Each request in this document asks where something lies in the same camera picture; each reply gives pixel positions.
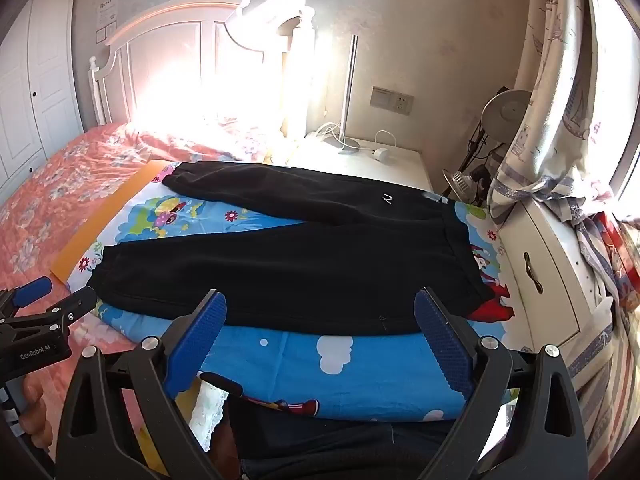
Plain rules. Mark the white wooden headboard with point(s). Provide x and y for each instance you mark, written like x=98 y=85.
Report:
x=165 y=60

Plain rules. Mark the slim bar lamp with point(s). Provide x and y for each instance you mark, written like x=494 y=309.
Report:
x=350 y=90

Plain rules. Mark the red patterned bag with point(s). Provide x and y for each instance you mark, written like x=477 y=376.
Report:
x=620 y=255

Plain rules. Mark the printed curtain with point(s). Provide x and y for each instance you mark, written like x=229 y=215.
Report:
x=550 y=110

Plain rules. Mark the white nightstand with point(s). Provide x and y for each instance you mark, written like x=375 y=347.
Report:
x=390 y=172

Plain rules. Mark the window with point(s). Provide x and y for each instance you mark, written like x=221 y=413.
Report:
x=620 y=110

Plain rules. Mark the pink floral bed sheet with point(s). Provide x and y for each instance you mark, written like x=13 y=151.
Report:
x=45 y=185

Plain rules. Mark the cartoon printed blanket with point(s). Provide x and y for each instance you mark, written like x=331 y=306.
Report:
x=300 y=360

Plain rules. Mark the person's dark clothing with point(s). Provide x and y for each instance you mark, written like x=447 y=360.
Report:
x=325 y=445

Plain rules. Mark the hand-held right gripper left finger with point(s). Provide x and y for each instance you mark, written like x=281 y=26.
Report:
x=197 y=345

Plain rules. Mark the black pants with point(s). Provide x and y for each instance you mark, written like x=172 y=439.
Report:
x=280 y=270

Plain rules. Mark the paper notice on wall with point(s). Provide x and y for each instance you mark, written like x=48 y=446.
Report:
x=106 y=17

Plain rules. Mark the white lace cloth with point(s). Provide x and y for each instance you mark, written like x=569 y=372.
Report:
x=209 y=410

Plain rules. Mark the small desk fan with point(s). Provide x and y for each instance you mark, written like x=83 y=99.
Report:
x=457 y=185

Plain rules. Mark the grey round desk lamp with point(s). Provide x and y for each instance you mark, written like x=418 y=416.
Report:
x=505 y=110

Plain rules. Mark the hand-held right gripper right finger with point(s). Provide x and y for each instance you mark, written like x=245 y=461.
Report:
x=442 y=345

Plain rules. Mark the person's left hand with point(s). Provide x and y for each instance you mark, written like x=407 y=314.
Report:
x=32 y=405

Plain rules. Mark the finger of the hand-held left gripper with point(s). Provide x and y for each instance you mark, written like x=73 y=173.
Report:
x=32 y=292
x=72 y=308

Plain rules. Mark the wall socket panel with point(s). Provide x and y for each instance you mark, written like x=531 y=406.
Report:
x=392 y=99

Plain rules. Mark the white wardrobe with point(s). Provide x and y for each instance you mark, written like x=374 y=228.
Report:
x=45 y=60

